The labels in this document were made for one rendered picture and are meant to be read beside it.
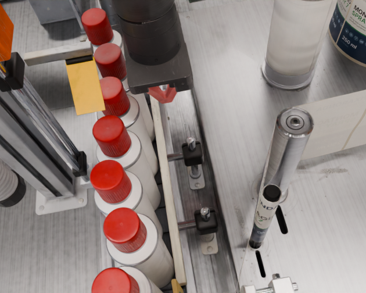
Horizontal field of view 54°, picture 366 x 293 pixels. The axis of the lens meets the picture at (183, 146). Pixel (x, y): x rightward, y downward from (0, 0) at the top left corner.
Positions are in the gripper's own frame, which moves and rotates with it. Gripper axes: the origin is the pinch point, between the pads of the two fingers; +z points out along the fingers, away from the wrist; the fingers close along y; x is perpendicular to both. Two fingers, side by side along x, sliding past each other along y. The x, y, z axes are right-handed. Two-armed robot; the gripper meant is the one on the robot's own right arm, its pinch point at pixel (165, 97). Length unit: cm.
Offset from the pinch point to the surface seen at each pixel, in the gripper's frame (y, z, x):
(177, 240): -15.6, 10.1, 1.9
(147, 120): 1.7, 6.8, 3.5
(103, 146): -9.3, -5.9, 6.9
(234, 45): 20.0, 13.6, -13.9
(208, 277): -19.4, 18.7, -1.2
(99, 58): 1.7, -7.1, 6.6
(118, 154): -9.5, -4.0, 5.8
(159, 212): -10.1, 13.6, 4.1
